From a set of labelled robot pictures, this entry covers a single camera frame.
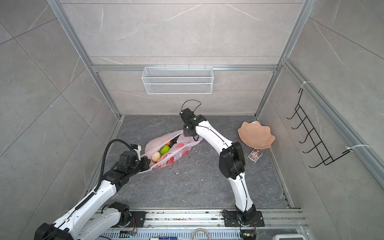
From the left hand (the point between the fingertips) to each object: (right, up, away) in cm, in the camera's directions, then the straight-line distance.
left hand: (150, 156), depth 83 cm
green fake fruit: (+6, +3, +10) cm, 12 cm away
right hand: (+22, +14, +10) cm, 28 cm away
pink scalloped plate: (+69, +11, +21) cm, 73 cm away
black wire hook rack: (+80, +9, -20) cm, 83 cm away
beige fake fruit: (+1, -1, +7) cm, 7 cm away
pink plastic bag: (+15, +3, -5) cm, 16 cm away
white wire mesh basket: (+14, +49, +17) cm, 54 cm away
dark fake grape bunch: (+13, +9, +3) cm, 16 cm away
